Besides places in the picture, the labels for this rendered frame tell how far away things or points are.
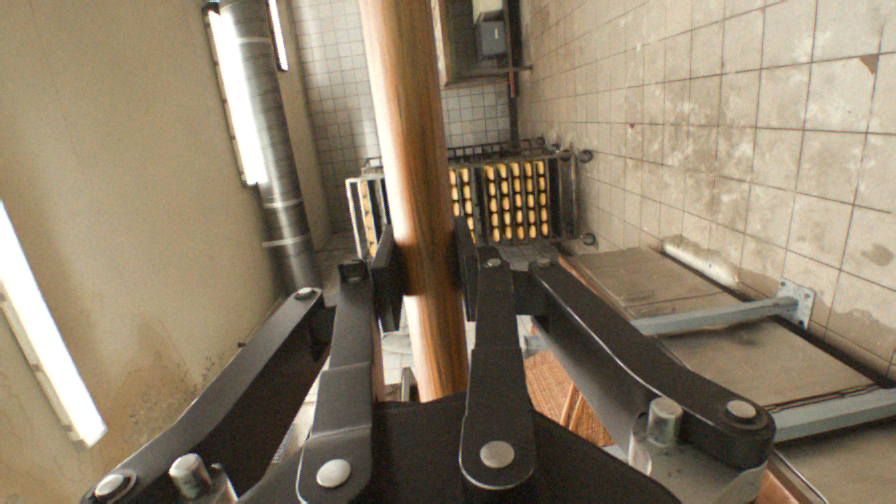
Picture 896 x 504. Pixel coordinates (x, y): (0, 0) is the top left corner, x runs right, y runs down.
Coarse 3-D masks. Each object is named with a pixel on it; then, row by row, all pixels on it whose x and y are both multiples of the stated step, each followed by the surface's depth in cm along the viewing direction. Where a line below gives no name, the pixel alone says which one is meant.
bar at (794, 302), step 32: (800, 288) 123; (640, 320) 126; (672, 320) 124; (704, 320) 124; (736, 320) 125; (800, 320) 124; (800, 416) 80; (832, 416) 78; (864, 416) 79; (608, 448) 80
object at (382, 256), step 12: (384, 228) 22; (384, 240) 19; (384, 252) 18; (396, 252) 20; (372, 264) 16; (384, 264) 16; (396, 264) 19; (372, 276) 16; (384, 276) 16; (396, 276) 18; (384, 288) 16; (396, 288) 18; (384, 300) 16; (396, 300) 17; (384, 312) 17; (396, 312) 17; (384, 324) 17; (396, 324) 17
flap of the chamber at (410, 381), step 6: (408, 366) 196; (408, 372) 191; (408, 378) 186; (414, 378) 195; (408, 384) 182; (414, 384) 191; (408, 390) 178; (414, 390) 187; (408, 396) 174; (414, 396) 183
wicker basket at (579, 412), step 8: (584, 400) 134; (576, 408) 135; (584, 408) 134; (576, 416) 135; (584, 416) 136; (592, 416) 136; (576, 424) 136; (584, 424) 137; (600, 424) 137; (576, 432) 138; (584, 432) 138; (592, 432) 138; (600, 432) 138; (608, 432) 139; (592, 440) 139; (600, 440) 140; (608, 440) 140
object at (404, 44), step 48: (384, 0) 15; (384, 48) 16; (432, 48) 16; (384, 96) 16; (432, 96) 17; (384, 144) 17; (432, 144) 17; (432, 192) 18; (432, 240) 18; (432, 288) 19; (432, 336) 20; (432, 384) 21
